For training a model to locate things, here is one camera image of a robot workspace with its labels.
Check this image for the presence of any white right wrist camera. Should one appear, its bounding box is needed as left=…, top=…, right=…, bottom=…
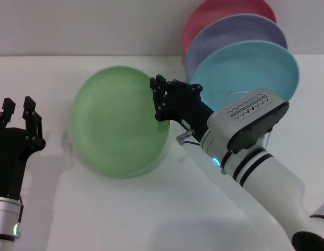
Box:
left=208, top=87, right=290, bottom=154

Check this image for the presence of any red plate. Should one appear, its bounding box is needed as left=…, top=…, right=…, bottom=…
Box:
left=182, top=0, right=277, bottom=57

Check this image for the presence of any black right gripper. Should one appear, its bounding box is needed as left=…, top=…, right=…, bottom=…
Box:
left=150, top=74, right=215, bottom=138

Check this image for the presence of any purple plate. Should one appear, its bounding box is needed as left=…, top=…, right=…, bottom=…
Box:
left=184, top=13, right=288, bottom=79

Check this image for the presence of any green plate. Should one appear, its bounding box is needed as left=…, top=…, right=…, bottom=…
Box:
left=71, top=65, right=171, bottom=179

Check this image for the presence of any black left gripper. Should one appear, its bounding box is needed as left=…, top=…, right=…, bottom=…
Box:
left=0, top=96, right=47, bottom=201

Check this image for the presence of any light blue plate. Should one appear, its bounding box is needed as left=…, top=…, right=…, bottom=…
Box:
left=189, top=39, right=300, bottom=112

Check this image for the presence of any metal plug with black cable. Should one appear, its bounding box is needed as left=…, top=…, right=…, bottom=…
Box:
left=176, top=129, right=202, bottom=146

